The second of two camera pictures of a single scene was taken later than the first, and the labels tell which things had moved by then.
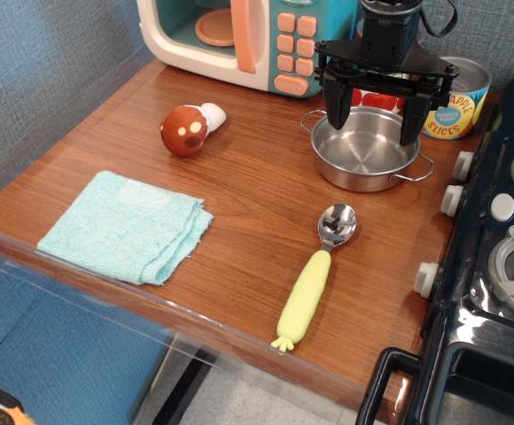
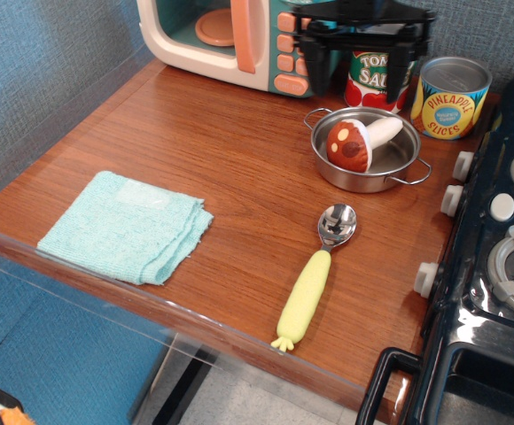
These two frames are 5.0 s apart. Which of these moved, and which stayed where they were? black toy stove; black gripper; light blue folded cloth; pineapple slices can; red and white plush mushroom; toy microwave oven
Moved: red and white plush mushroom; black gripper
Stayed: pineapple slices can; toy microwave oven; light blue folded cloth; black toy stove
